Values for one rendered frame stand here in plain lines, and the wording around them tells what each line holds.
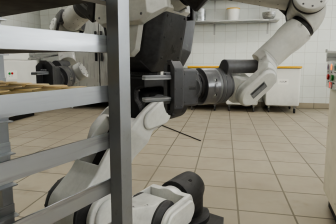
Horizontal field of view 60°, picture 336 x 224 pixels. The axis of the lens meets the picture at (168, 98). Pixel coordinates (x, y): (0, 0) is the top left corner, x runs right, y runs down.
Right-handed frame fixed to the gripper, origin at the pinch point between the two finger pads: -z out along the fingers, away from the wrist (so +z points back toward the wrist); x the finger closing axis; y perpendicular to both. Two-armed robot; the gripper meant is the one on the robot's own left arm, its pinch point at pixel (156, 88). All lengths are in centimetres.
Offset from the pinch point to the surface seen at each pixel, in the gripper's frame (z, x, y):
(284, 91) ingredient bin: 349, -42, -278
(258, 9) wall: 359, 99, -354
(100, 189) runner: -14.6, -17.6, 7.3
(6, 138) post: -31.6, -15.4, -31.5
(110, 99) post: -12.1, -1.0, 6.6
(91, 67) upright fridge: 78, -4, -452
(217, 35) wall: 301, 54, -397
